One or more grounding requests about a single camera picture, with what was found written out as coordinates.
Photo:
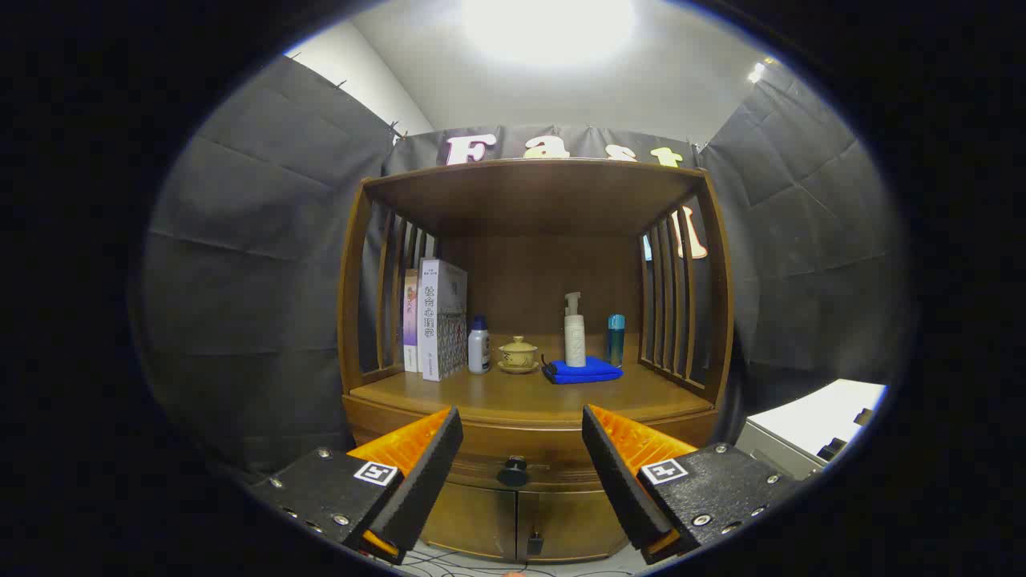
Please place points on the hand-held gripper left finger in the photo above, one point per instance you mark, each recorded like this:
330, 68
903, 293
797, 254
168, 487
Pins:
425, 481

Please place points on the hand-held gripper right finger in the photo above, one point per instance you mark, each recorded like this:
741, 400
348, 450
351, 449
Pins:
621, 481

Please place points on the wooden drawer with black knob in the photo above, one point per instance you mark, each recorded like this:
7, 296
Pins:
521, 445

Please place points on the wooden cabinet door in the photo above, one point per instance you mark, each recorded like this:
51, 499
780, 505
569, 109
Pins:
473, 521
577, 521

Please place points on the wooden countertop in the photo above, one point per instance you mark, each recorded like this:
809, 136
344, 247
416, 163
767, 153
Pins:
513, 397

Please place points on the brown wooden cabinet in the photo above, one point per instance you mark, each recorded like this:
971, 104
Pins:
529, 200

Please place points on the folded blue cloth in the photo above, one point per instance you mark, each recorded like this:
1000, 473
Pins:
585, 372

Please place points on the blue cylindrical bottle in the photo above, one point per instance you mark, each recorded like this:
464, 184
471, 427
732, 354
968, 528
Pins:
616, 340

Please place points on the white bottle with blue cap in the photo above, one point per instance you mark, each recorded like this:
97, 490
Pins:
478, 349

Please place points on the white pump bottle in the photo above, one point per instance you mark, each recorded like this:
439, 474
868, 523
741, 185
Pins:
575, 340

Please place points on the yellow lidded teacup with saucer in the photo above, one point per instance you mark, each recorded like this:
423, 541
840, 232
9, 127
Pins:
518, 353

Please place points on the thick white book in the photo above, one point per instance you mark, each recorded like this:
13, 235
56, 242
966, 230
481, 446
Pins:
437, 320

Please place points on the thin purple book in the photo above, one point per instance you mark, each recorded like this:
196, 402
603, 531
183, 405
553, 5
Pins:
410, 320

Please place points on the white machine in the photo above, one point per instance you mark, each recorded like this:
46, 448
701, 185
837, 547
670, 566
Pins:
809, 421

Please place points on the small ceiling light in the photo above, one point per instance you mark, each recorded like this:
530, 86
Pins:
756, 72

